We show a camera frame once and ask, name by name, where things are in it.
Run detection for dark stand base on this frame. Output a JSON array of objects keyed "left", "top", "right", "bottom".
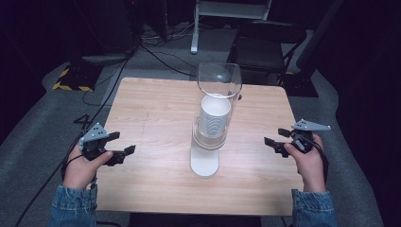
[{"left": 281, "top": 71, "right": 320, "bottom": 98}]

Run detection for stack of white paper cups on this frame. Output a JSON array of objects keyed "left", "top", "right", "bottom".
[{"left": 197, "top": 94, "right": 233, "bottom": 137}]

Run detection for dark box on round base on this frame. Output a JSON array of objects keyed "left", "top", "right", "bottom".
[{"left": 80, "top": 0, "right": 141, "bottom": 65}]

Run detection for yellow black striped floor plate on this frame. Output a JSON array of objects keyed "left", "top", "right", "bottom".
[{"left": 51, "top": 64, "right": 104, "bottom": 93}]

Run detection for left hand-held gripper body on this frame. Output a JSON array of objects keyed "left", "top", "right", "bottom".
[{"left": 78, "top": 122, "right": 112, "bottom": 162}]

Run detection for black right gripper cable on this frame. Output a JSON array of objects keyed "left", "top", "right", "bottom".
[{"left": 292, "top": 131, "right": 330, "bottom": 185}]

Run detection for black floor cable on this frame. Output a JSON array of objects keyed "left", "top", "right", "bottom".
[{"left": 138, "top": 42, "right": 198, "bottom": 79}]

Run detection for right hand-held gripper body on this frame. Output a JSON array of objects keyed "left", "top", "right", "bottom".
[{"left": 290, "top": 118, "right": 332, "bottom": 155}]

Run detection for black folding chair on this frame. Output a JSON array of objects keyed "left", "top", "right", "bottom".
[{"left": 226, "top": 20, "right": 308, "bottom": 87}]

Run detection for white desk frame leg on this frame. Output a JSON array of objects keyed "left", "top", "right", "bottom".
[{"left": 190, "top": 0, "right": 274, "bottom": 55}]

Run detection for clear cup dispenser white base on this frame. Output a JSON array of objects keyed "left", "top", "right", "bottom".
[{"left": 189, "top": 61, "right": 243, "bottom": 179}]

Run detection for person's right hand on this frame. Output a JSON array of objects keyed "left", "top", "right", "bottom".
[{"left": 283, "top": 133, "right": 327, "bottom": 194}]

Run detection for person's left hand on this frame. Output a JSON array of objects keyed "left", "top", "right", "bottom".
[{"left": 62, "top": 143, "right": 113, "bottom": 191}]

